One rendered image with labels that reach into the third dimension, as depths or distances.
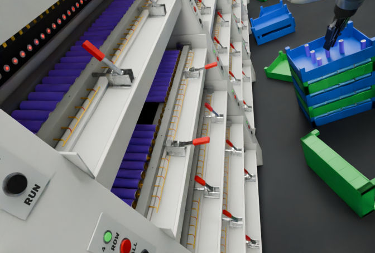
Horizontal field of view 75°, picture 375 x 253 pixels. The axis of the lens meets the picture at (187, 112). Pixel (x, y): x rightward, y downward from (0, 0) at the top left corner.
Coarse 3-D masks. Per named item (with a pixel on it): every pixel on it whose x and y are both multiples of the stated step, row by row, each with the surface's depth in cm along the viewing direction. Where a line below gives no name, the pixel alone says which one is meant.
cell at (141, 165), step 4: (124, 164) 50; (128, 164) 50; (132, 164) 50; (136, 164) 50; (140, 164) 49; (144, 164) 50; (120, 168) 50; (124, 168) 50; (128, 168) 50; (132, 168) 50; (136, 168) 50; (140, 168) 49; (144, 168) 50
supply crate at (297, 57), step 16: (352, 32) 113; (288, 48) 117; (304, 48) 119; (320, 48) 118; (336, 48) 113; (352, 48) 109; (368, 48) 98; (304, 64) 116; (336, 64) 103; (352, 64) 103; (304, 80) 108
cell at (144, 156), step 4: (128, 152) 52; (124, 156) 51; (128, 156) 51; (132, 156) 51; (136, 156) 51; (140, 156) 51; (144, 156) 51; (124, 160) 52; (128, 160) 52; (132, 160) 51; (136, 160) 51; (140, 160) 51; (144, 160) 51
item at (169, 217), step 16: (176, 48) 84; (192, 48) 83; (192, 64) 76; (192, 80) 70; (192, 96) 65; (160, 112) 62; (192, 112) 61; (192, 128) 57; (176, 160) 51; (192, 160) 56; (176, 176) 49; (160, 192) 47; (176, 192) 46; (160, 208) 44; (176, 208) 44; (160, 224) 42; (176, 224) 42; (176, 240) 41
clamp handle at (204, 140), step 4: (208, 136) 49; (196, 140) 50; (200, 140) 49; (204, 140) 49; (208, 140) 48; (180, 144) 52; (184, 144) 51; (188, 144) 50; (192, 144) 50; (196, 144) 50; (200, 144) 50
